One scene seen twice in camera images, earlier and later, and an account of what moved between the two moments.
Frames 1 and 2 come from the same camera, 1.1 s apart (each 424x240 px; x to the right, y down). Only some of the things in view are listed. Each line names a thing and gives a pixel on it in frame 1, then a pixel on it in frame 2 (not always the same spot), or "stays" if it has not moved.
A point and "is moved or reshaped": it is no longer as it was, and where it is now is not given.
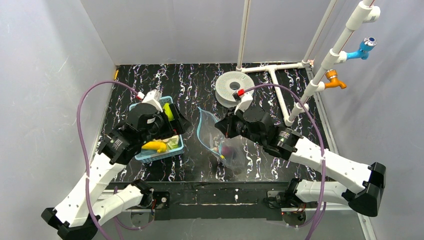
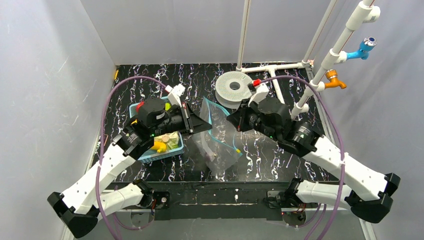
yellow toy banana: x=160 y=147 stays
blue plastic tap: x=367 y=45 stays
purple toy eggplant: x=230 y=154 to x=209 y=156
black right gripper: x=226 y=124 to x=241 y=120
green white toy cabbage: x=172 y=143 stays
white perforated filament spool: x=230 y=82 stays
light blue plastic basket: x=144 y=156 stays
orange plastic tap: x=331 y=75 stays
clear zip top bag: x=232 y=150 is moved or reshaped
